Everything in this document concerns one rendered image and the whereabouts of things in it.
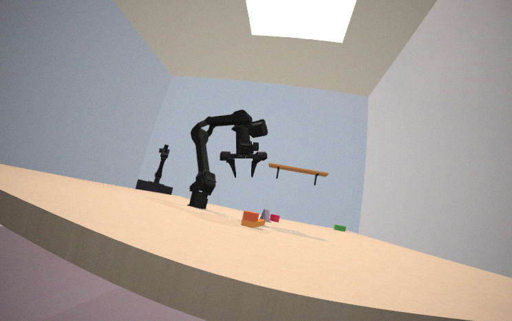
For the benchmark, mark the small green block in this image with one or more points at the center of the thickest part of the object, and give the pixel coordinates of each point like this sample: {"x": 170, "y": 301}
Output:
{"x": 339, "y": 228}

